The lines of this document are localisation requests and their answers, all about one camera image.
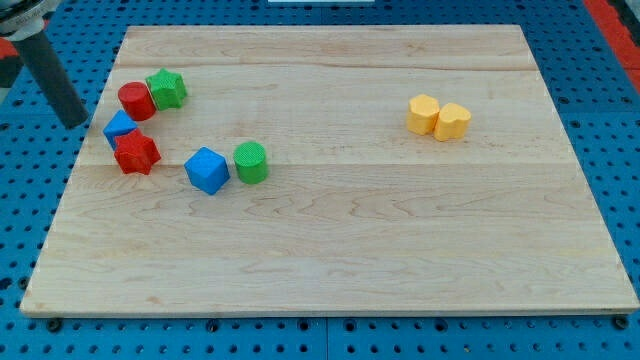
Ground green cylinder block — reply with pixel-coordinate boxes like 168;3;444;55
233;141;269;184

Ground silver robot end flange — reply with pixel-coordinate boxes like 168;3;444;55
1;0;61;41

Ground red cylinder block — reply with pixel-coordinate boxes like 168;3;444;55
117;82;156;122

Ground blue cube block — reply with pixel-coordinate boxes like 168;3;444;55
184;147;230;195

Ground green star block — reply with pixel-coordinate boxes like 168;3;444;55
145;68;187;111

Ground blue triangle block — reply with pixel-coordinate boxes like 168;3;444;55
103;110;138;150

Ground red strip at right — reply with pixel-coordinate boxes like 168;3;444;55
583;0;639;91

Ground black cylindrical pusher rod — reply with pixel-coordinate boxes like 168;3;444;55
12;32;89;129

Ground yellow hexagon block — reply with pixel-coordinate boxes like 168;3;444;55
406;94;440;135

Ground light wooden board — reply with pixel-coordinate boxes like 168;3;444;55
21;25;639;318

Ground yellow heart block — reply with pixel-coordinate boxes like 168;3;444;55
433;103;472;141

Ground red star block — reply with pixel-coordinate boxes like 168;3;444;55
114;129;161;175

